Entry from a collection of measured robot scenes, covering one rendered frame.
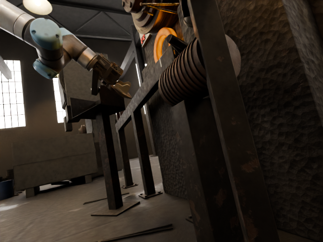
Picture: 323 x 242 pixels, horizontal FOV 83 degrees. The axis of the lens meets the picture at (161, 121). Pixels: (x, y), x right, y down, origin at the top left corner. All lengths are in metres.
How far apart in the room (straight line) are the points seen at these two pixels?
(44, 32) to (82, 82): 2.94
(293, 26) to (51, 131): 10.71
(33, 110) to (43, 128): 1.04
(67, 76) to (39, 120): 7.66
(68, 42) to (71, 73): 2.81
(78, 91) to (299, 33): 3.22
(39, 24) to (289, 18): 0.65
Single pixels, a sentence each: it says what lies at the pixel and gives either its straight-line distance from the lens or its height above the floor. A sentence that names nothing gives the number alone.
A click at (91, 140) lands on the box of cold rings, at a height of 0.61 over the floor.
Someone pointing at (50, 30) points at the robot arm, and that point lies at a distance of 0.64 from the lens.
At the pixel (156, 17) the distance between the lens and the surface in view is 0.98.
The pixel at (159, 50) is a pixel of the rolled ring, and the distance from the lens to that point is 1.00.
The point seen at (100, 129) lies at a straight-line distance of 1.18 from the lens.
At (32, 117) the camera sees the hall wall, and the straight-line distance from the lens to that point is 11.15.
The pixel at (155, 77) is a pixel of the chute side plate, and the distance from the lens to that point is 0.94.
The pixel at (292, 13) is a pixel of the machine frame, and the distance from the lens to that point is 0.64.
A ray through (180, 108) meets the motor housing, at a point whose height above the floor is 0.39.
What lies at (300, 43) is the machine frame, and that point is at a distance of 0.60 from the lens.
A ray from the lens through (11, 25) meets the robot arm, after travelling 0.70.
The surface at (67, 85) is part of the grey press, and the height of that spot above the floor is 1.61.
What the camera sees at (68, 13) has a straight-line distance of 11.45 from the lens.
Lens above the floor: 0.30
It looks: 8 degrees up
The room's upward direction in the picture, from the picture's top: 11 degrees counter-clockwise
